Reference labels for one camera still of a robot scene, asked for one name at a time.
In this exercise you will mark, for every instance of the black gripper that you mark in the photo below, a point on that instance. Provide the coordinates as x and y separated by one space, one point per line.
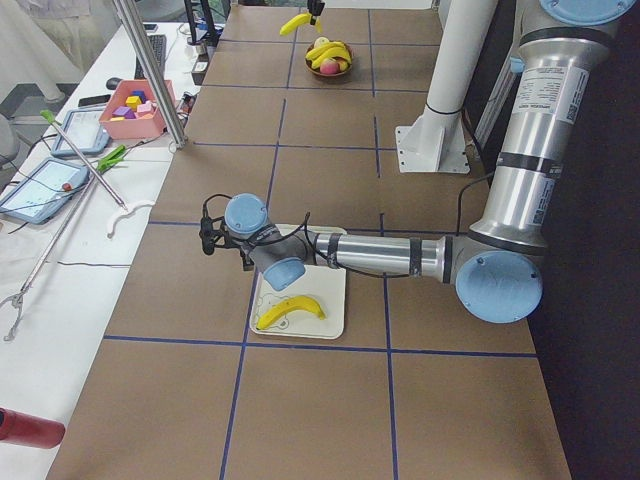
246 260
315 7

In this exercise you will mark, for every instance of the yellow banana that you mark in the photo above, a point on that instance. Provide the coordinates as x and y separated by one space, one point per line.
301 20
287 306
333 53
330 49

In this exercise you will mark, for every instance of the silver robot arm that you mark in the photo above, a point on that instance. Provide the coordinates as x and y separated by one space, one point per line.
494 267

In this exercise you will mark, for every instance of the brown wicker basket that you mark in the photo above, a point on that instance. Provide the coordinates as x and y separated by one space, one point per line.
316 71

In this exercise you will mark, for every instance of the red green apple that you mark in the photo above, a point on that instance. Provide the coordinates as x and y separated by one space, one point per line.
329 67

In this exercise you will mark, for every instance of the white bear tray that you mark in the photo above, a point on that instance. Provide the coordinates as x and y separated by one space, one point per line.
326 285

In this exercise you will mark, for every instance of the pink block bin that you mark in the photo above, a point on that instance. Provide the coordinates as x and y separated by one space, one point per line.
132 112

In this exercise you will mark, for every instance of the black keyboard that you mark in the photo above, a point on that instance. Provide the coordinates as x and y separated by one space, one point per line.
158 46

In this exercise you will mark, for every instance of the blue tablet far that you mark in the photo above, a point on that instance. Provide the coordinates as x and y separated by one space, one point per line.
82 126

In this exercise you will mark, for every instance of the blue tablet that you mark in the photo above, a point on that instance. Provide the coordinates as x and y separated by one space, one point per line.
82 126
44 191

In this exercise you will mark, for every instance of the black smartphone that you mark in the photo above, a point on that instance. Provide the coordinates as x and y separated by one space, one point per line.
94 100

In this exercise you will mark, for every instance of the blue tablet near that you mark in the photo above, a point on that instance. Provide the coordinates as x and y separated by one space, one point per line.
44 191

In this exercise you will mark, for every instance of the black computer mouse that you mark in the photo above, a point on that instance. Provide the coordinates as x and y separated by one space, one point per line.
112 83

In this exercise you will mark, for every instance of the long metal grabber tool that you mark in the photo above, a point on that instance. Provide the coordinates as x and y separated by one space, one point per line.
16 300

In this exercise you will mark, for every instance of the red cylinder bottle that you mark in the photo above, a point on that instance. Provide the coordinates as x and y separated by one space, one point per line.
23 429

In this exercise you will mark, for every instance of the aluminium frame post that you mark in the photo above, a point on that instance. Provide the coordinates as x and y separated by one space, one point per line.
133 25

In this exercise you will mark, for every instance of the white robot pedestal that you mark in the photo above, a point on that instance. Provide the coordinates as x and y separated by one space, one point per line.
435 142

